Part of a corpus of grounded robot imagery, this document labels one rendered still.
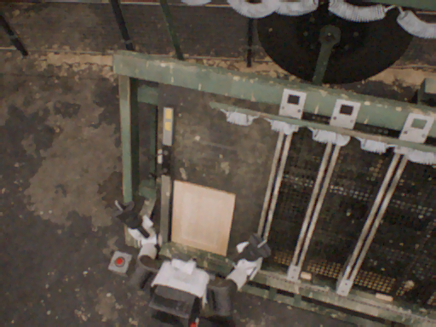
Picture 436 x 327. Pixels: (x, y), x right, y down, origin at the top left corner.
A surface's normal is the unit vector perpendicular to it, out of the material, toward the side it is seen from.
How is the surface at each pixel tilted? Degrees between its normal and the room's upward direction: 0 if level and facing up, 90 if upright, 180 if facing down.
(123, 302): 0
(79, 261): 0
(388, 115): 59
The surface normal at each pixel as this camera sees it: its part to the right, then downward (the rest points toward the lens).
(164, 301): 0.07, -0.77
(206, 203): -0.26, 0.48
